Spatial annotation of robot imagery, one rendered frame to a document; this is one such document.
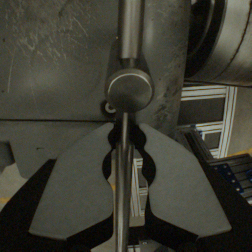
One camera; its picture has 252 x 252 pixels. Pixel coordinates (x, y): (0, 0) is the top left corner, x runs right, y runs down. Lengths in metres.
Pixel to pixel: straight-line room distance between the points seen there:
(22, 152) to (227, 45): 0.29
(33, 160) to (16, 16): 0.17
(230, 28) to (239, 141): 1.89
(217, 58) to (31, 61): 0.22
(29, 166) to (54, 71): 0.14
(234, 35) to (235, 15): 0.03
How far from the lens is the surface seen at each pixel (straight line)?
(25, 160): 0.28
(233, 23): 0.26
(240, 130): 2.03
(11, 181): 2.41
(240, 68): 0.31
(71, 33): 0.20
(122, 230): 0.18
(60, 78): 0.21
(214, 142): 1.68
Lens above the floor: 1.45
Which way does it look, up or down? 61 degrees down
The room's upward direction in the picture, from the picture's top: 176 degrees clockwise
